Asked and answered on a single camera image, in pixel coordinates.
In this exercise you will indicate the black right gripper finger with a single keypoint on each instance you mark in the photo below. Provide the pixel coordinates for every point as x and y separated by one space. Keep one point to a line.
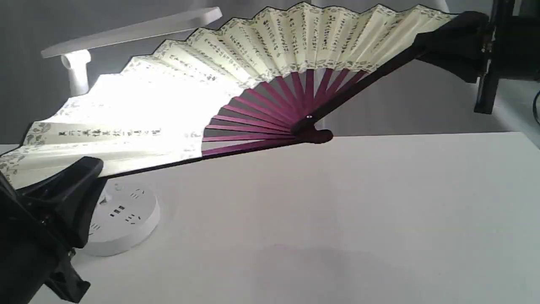
456 45

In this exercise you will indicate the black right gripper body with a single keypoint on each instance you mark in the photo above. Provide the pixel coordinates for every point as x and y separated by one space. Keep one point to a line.
510 49

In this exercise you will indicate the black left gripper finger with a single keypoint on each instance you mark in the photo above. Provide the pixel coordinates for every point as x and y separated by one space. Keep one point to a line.
64 203

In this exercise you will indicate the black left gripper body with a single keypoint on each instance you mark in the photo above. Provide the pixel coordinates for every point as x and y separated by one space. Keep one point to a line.
31 257

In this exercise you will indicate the cream paper folding fan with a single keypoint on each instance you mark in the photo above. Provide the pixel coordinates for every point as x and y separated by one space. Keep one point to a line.
241 86

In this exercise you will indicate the white desk lamp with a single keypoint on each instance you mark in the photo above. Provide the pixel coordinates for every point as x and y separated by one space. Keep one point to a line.
125 215

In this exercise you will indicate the grey backdrop curtain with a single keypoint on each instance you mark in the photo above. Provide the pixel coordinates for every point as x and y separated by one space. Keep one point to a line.
419 98

